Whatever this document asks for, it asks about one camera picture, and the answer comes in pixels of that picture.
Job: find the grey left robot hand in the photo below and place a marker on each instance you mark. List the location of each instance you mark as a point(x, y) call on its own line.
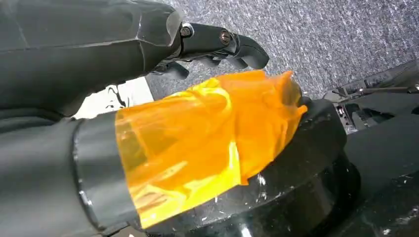
point(65, 59)

